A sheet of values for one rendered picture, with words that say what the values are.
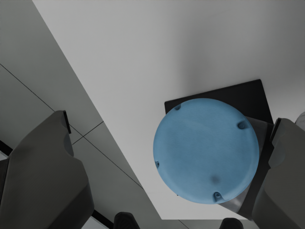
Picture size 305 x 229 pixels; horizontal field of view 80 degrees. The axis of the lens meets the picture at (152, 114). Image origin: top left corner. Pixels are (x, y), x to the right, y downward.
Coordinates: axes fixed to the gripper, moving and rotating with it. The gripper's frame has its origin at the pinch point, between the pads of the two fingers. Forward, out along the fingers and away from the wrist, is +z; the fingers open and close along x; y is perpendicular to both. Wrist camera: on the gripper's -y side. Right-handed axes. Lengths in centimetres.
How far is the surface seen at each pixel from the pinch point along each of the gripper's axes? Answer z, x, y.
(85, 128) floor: 136, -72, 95
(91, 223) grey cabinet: 129, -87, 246
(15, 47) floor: 138, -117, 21
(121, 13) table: 32.1, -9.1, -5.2
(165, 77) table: 31.5, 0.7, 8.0
